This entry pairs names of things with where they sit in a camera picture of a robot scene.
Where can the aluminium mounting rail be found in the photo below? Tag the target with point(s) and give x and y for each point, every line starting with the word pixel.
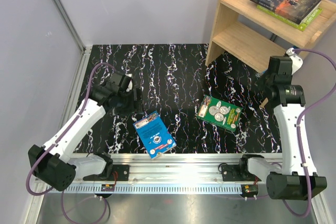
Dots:
pixel 173 173

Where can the blue book back cover up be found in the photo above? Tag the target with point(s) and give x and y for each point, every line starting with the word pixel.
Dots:
pixel 154 135

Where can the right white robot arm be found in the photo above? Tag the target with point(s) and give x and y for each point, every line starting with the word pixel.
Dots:
pixel 298 178

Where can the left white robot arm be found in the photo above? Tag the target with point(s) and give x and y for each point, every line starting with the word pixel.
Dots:
pixel 53 162

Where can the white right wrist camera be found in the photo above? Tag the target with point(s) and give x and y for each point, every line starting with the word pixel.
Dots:
pixel 297 62

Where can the wooden two-tier shelf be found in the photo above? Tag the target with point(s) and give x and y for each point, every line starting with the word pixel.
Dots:
pixel 249 46

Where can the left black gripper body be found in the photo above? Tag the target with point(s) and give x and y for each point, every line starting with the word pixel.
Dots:
pixel 125 104

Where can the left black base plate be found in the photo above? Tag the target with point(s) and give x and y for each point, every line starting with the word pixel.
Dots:
pixel 120 172

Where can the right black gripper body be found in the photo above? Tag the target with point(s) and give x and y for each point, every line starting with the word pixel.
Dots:
pixel 268 82

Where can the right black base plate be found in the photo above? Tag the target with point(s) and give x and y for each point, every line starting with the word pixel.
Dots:
pixel 232 173

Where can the lime green treehouse book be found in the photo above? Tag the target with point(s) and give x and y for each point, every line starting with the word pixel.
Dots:
pixel 302 26

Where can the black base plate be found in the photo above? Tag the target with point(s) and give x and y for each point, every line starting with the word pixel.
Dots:
pixel 120 172
pixel 232 173

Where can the dark green coin book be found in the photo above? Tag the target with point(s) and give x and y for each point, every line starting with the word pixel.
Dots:
pixel 219 113

